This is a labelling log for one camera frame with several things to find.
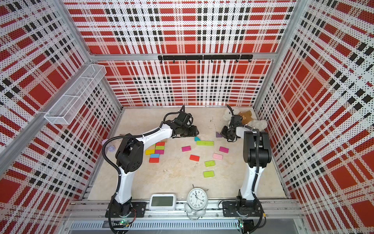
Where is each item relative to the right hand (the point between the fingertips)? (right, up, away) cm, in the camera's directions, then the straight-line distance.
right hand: (222, 133), depth 103 cm
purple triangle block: (-3, -1, +1) cm, 4 cm away
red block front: (-45, -16, -10) cm, 49 cm away
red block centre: (-20, -15, -9) cm, 27 cm away
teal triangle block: (-19, -4, -2) cm, 19 cm away
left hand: (-18, +1, -9) cm, 20 cm away
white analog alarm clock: (-19, -32, -30) cm, 48 cm away
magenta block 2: (0, -11, -6) cm, 12 cm away
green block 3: (-12, -23, -16) cm, 31 cm away
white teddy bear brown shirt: (+26, +6, -4) cm, 27 cm away
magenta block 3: (-44, -12, -7) cm, 46 cm away
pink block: (-5, -14, -9) cm, 17 cm away
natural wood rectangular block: (-38, -2, -42) cm, 57 cm away
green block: (-14, -7, -2) cm, 16 cm away
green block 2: (-12, -18, -13) cm, 25 cm away
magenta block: (-26, -10, -5) cm, 29 cm away
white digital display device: (-37, -33, -28) cm, 57 cm away
